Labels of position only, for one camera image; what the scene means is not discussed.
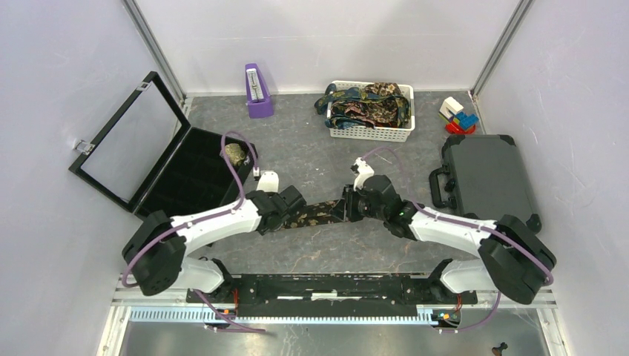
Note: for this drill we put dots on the rolled gold tie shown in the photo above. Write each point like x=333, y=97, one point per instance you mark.
x=235, y=154

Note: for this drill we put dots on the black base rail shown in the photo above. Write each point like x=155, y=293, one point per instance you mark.
x=334, y=295

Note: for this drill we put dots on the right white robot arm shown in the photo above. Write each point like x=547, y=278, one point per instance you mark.
x=508, y=256

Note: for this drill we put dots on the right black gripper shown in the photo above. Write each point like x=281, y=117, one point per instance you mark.
x=344, y=209

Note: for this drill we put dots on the dark grey hard case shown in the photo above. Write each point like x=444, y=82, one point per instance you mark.
x=483, y=177

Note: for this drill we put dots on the black gold floral tie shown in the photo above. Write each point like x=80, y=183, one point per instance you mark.
x=322, y=213

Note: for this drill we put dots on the black display box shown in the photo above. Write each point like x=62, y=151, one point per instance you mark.
x=148, y=157

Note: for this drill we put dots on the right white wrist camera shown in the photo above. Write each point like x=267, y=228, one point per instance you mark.
x=362, y=172

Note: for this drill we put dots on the colourful toy blocks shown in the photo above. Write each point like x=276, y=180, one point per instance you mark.
x=457, y=121

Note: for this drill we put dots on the small black knob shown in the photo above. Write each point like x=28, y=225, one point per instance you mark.
x=498, y=350

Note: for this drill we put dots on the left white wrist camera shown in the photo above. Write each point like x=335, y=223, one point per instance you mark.
x=267, y=181

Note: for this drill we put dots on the purple metronome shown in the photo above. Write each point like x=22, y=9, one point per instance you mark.
x=258, y=101

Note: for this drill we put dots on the white perforated basket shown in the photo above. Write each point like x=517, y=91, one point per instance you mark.
x=377, y=134

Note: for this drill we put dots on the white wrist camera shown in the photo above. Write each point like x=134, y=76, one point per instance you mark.
x=362, y=172
x=267, y=181

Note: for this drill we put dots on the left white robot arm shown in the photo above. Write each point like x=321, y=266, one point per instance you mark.
x=158, y=255

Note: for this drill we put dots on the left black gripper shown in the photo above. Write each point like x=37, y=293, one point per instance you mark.
x=269, y=193

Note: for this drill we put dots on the pile of patterned ties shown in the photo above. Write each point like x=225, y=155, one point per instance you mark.
x=377, y=105

